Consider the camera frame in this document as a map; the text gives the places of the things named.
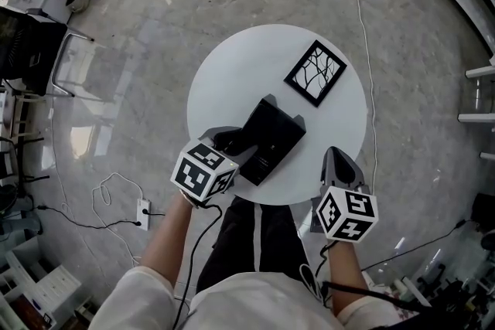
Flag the white looped cable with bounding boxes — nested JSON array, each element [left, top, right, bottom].
[[91, 172, 145, 267]]

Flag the black equipment case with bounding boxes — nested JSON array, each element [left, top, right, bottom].
[[471, 192, 495, 231]]

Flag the black adapter cable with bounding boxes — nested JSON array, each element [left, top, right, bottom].
[[36, 204, 142, 230]]

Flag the white drawer cabinet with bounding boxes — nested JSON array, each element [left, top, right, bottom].
[[3, 241, 83, 325]]

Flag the black shoulder bag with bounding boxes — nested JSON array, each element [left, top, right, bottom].
[[320, 280, 430, 330]]

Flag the long black cable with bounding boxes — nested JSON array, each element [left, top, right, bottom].
[[361, 219, 473, 272]]

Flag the black mesh office chair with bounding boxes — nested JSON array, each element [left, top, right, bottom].
[[0, 7, 96, 100]]

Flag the person's left forearm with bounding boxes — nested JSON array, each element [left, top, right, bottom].
[[141, 191, 194, 287]]

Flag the white legged table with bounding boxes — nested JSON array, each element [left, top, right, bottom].
[[457, 53, 495, 162]]

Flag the round white table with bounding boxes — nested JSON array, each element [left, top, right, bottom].
[[186, 23, 368, 206]]

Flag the black picture frame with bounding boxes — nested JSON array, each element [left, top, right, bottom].
[[283, 39, 348, 108]]

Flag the small white side table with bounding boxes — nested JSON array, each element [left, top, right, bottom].
[[0, 79, 47, 142]]

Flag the white shelving rack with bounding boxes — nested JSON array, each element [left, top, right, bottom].
[[423, 0, 495, 69]]

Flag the long white cable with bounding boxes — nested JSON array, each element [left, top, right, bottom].
[[328, 0, 378, 198]]

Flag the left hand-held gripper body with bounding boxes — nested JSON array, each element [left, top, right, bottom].
[[170, 141, 241, 203]]

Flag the person's white shirt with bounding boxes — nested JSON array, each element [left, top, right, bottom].
[[88, 266, 422, 330]]

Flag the person's black trousers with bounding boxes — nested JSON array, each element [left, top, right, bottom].
[[196, 196, 310, 293]]

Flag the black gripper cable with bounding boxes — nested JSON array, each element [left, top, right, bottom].
[[172, 202, 224, 330], [314, 241, 337, 281]]

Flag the person's white black shoe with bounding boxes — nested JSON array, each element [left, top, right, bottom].
[[299, 262, 324, 302]]

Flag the person's right forearm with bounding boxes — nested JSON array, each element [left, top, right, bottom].
[[326, 239, 368, 316]]

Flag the white power strip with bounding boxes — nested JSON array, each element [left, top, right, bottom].
[[135, 198, 152, 232]]

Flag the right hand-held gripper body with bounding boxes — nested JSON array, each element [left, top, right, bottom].
[[310, 181, 379, 244]]

